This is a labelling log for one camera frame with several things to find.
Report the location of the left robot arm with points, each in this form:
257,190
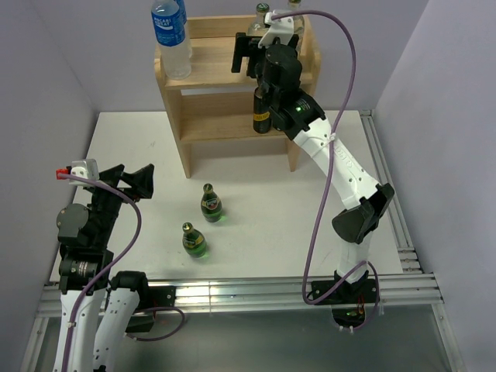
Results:
96,307

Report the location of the clear glass bottle green cap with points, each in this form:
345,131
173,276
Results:
299,22

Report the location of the front Pocari Sweat water bottle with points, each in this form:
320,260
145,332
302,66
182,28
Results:
168,25

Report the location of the pocari sweat water bottle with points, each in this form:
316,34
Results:
184,18
168,25

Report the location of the rear Pocari Sweat water bottle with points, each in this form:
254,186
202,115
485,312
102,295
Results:
184,18

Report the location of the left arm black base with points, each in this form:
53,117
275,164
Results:
143,322

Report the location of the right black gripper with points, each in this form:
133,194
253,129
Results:
246,46

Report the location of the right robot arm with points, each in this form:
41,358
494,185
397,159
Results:
365,200

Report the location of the wooden two-tier shelf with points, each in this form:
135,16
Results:
212,103

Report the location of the aluminium frame front rail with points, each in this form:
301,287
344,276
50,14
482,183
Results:
281,294

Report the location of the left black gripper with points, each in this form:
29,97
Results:
140,180

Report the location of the black can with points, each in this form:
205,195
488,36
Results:
261,114

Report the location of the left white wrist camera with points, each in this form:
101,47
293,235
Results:
85,169

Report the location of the green glass bottle front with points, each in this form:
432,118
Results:
193,241

